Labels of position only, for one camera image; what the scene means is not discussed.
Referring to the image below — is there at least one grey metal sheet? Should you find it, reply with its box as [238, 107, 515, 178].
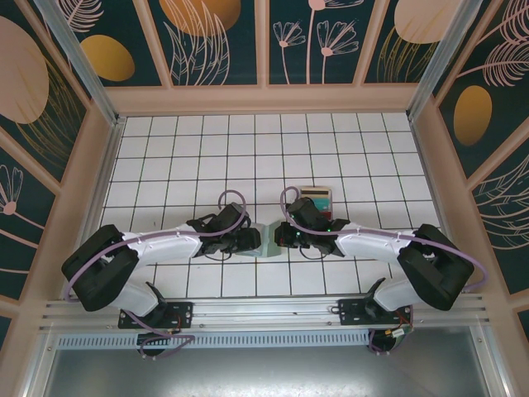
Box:
[24, 326, 509, 397]

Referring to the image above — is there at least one green circuit board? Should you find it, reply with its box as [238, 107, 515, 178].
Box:
[388, 324, 416, 341]

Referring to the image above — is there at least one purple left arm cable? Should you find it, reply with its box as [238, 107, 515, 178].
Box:
[65, 189, 249, 361]

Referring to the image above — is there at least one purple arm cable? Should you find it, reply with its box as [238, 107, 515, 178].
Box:
[280, 186, 487, 356]
[65, 189, 249, 361]

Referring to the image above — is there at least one aluminium mounting rail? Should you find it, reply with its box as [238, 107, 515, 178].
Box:
[39, 291, 493, 332]

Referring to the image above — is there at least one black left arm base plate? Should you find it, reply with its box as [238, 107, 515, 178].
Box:
[118, 300, 195, 331]

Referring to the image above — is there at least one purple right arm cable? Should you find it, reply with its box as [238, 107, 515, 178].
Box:
[280, 186, 487, 356]

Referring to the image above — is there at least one white slotted cable duct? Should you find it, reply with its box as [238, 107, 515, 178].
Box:
[55, 330, 373, 348]

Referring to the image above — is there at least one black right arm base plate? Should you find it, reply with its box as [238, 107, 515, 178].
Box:
[337, 298, 414, 328]

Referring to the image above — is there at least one aluminium corner post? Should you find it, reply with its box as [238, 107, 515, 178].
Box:
[32, 0, 127, 130]
[406, 0, 476, 123]

